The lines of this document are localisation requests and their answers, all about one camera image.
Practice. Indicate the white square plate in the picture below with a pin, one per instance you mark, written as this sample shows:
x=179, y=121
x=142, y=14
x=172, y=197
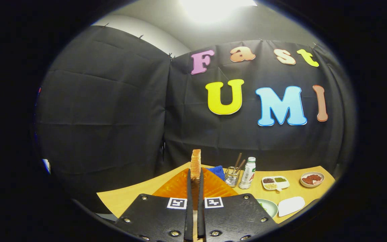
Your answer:
x=291, y=205

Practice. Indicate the pile of green beans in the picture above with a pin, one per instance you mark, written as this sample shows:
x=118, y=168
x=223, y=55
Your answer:
x=280, y=179

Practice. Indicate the white round bowl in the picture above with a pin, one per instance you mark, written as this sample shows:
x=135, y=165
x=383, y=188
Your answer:
x=306, y=185

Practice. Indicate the white compartment dish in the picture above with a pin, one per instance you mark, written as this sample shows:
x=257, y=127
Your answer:
x=282, y=185

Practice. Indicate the ceiling light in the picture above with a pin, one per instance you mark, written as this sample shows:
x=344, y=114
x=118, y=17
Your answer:
x=213, y=8

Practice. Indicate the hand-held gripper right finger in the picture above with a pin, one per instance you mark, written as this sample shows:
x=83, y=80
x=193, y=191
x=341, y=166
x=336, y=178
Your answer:
x=201, y=222

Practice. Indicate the pile of yellow beans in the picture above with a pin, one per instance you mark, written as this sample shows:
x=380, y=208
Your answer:
x=270, y=186

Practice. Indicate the pale green plate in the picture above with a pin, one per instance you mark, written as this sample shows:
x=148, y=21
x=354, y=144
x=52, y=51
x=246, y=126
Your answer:
x=270, y=208

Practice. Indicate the white bottle with green cap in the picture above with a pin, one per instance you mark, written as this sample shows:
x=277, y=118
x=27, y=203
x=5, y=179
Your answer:
x=247, y=176

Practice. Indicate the brown meat piece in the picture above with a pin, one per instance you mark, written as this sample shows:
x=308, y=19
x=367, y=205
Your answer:
x=307, y=180
x=316, y=177

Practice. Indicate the black backdrop cloth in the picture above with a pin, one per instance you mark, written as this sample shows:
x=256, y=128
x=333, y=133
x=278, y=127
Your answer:
x=113, y=117

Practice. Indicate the toasted bread slice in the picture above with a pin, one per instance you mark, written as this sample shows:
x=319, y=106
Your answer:
x=196, y=164

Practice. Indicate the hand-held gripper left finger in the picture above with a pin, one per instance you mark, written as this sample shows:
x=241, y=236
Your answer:
x=189, y=218

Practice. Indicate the blue cloth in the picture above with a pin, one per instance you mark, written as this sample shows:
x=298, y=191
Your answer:
x=217, y=172

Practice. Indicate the pile of dark beans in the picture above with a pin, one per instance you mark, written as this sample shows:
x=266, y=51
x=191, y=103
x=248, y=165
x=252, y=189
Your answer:
x=268, y=180

